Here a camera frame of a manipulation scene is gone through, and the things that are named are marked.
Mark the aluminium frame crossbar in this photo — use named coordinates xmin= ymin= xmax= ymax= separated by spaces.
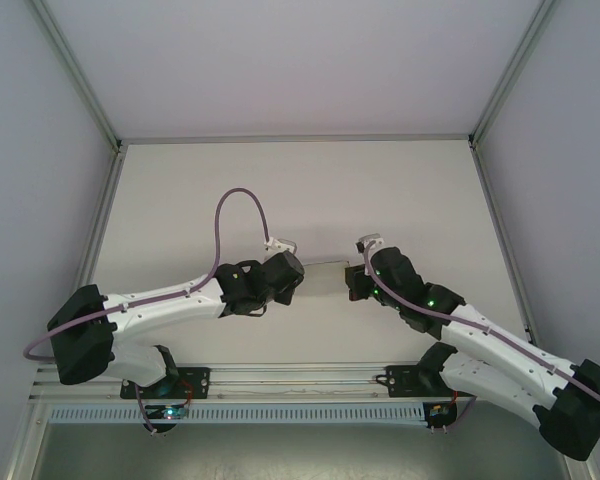
xmin=115 ymin=132 xmax=476 ymax=146

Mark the aluminium table side rail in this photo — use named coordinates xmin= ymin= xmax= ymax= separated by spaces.
xmin=472 ymin=144 xmax=539 ymax=346
xmin=77 ymin=147 xmax=127 ymax=291

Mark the aluminium mounting rail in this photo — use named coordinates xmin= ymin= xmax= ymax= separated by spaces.
xmin=29 ymin=360 xmax=574 ymax=402

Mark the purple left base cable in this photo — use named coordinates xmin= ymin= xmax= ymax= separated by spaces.
xmin=133 ymin=382 xmax=161 ymax=437

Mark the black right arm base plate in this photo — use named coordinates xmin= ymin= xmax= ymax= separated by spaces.
xmin=385 ymin=364 xmax=476 ymax=400

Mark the aluminium frame post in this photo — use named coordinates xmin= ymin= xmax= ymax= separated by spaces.
xmin=468 ymin=0 xmax=557 ymax=151
xmin=29 ymin=0 xmax=127 ymax=154

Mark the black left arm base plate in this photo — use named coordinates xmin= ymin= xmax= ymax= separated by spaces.
xmin=119 ymin=366 xmax=212 ymax=401

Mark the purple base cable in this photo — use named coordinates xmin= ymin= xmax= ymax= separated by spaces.
xmin=444 ymin=394 xmax=481 ymax=435
xmin=133 ymin=382 xmax=161 ymax=437

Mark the grey metal panel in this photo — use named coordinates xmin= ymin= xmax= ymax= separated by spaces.
xmin=32 ymin=422 xmax=579 ymax=480

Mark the aluminium frame leg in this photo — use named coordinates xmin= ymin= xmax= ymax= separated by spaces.
xmin=7 ymin=399 xmax=49 ymax=480
xmin=559 ymin=444 xmax=600 ymax=480

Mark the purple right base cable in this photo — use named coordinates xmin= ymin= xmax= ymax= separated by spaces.
xmin=444 ymin=394 xmax=481 ymax=435

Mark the white slotted cable duct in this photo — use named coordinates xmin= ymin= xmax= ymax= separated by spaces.
xmin=47 ymin=402 xmax=427 ymax=425

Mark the small circuit board green light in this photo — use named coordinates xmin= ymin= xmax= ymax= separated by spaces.
xmin=147 ymin=403 xmax=191 ymax=421

